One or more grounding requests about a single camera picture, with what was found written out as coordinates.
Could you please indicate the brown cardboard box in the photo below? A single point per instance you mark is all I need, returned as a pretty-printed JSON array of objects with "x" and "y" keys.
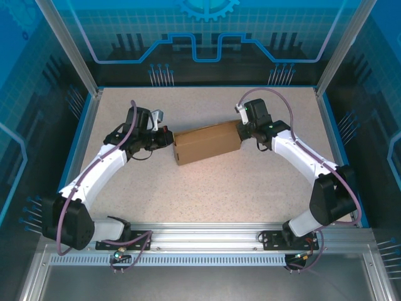
[{"x": 206, "y": 144}]

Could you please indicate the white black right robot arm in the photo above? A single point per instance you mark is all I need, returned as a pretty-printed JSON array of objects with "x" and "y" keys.
[{"x": 332, "y": 197}]

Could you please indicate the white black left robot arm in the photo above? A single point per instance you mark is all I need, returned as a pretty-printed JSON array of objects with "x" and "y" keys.
[{"x": 94, "y": 182}]

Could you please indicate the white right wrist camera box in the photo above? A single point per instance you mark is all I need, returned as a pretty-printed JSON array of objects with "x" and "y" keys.
[{"x": 242, "y": 111}]

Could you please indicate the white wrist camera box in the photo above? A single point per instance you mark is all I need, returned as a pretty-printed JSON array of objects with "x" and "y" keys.
[
  {"x": 242, "y": 111},
  {"x": 158, "y": 116}
]

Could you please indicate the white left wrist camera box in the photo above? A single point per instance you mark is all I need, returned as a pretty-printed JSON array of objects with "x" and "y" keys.
[{"x": 158, "y": 116}]

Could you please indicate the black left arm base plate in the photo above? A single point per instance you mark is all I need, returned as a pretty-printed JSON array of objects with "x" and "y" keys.
[{"x": 139, "y": 240}]

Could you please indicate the aluminium frame post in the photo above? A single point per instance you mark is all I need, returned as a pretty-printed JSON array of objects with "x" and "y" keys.
[
  {"x": 341, "y": 50},
  {"x": 72, "y": 50}
]

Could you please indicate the aluminium mounting rail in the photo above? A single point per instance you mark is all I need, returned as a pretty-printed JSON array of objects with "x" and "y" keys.
[{"x": 203, "y": 236}]

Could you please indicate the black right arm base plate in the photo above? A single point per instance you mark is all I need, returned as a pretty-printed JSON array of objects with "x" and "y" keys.
[{"x": 274, "y": 240}]

